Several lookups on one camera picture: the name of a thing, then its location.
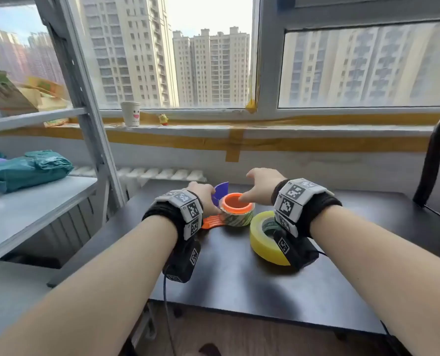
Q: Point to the person's right hand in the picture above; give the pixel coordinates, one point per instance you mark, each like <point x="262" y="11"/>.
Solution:
<point x="266" y="189"/>

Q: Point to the person's left hand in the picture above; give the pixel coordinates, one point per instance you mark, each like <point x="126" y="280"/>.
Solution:
<point x="205" y="198"/>

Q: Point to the person's left thumb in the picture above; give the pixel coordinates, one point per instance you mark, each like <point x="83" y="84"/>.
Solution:
<point x="214" y="209"/>

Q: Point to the person's right thumb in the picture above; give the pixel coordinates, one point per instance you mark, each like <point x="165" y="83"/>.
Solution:
<point x="246" y="198"/>

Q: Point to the orange tape dispenser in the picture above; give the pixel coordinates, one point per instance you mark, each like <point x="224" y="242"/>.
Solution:
<point x="235" y="202"/>

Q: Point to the patterned tape roll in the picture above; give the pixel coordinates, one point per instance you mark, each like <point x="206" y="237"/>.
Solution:
<point x="238" y="217"/>

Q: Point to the person's left forearm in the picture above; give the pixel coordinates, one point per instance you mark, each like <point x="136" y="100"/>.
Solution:
<point x="93" y="289"/>

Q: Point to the person's right forearm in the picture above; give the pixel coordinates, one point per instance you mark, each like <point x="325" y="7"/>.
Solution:
<point x="390" y="278"/>

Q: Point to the purple plastic piece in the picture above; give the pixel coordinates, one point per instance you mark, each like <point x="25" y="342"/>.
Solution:
<point x="220" y="190"/>

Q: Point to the left wrist tracker with markers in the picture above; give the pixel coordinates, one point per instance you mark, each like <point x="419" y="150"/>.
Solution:
<point x="183" y="218"/>

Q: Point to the wrist tracker with markers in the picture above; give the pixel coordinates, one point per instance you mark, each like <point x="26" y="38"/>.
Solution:
<point x="298" y="211"/>
<point x="183" y="218"/>

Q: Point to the yellow tape roll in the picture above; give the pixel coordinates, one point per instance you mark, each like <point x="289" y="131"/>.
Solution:
<point x="264" y="246"/>

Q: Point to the right wrist tracker with markers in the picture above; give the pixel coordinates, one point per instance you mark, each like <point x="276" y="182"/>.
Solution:
<point x="298" y="211"/>

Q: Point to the white radiator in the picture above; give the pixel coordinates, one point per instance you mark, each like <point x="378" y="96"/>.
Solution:
<point x="149" y="174"/>

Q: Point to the small yellow toy figure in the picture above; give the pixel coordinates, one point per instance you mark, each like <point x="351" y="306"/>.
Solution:
<point x="163" y="119"/>

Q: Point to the white paper cup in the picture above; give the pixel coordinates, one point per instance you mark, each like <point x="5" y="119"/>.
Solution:
<point x="131" y="114"/>

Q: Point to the grey metal shelf rack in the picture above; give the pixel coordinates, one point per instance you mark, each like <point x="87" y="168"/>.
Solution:
<point x="82" y="107"/>

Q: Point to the green plastic package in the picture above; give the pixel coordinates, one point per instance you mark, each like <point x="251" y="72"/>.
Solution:
<point x="27" y="170"/>

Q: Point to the pile of cardboard boxes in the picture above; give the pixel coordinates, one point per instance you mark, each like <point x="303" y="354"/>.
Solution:
<point x="16" y="94"/>

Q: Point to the window frame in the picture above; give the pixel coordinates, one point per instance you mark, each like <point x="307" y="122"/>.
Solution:
<point x="268" y="55"/>

